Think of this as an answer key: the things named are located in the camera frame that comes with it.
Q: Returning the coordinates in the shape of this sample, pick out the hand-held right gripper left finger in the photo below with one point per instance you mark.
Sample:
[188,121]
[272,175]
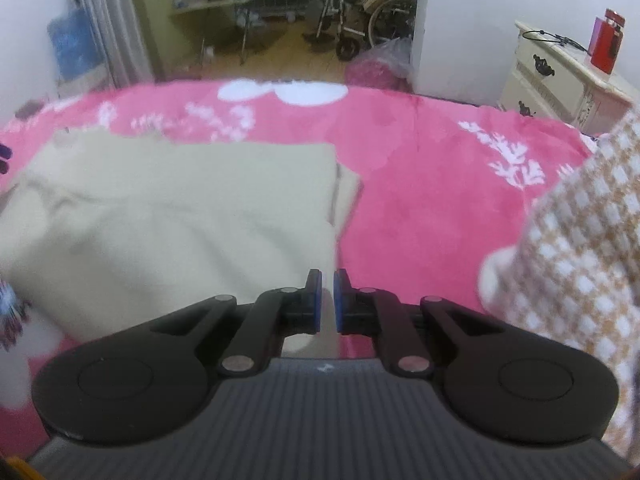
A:
[316,302]

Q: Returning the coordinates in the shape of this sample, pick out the purple cup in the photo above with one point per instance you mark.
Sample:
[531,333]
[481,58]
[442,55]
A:
[595,35]

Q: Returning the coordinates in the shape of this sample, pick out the folding table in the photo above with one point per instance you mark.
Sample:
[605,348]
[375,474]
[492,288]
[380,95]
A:
[220,2]

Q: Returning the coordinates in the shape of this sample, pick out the cream nightstand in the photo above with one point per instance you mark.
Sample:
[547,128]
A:
[555,85]

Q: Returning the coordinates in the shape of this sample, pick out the cream zip jacket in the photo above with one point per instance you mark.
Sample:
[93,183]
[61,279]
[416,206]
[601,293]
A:
[175,220]

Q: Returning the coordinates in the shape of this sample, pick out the wheelchair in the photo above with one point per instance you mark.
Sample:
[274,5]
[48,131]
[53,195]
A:
[346,49]

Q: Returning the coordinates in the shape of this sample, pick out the grey curtain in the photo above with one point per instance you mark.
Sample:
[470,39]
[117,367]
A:
[115,25]

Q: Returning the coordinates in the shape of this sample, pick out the checked cream garment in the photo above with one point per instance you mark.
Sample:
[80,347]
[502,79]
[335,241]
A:
[585,260]

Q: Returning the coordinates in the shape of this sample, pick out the blue water jug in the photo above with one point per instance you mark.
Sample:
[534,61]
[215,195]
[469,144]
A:
[75,45]

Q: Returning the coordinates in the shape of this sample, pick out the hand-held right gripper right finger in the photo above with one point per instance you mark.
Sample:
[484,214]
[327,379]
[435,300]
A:
[339,302]

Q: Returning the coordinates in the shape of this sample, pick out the red thermos bottle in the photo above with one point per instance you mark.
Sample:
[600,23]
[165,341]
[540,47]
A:
[606,45]

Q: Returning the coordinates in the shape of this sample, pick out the pink floral blanket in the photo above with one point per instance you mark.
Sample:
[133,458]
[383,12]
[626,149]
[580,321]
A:
[425,210]

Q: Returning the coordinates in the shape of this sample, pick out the white water dispenser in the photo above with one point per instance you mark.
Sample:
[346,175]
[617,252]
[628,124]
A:
[82,82]

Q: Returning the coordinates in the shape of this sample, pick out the pink plastic bag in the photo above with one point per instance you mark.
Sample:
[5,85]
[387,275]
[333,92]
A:
[370,70]

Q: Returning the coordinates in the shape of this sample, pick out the green cabinet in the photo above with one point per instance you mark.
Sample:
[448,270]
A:
[155,10]

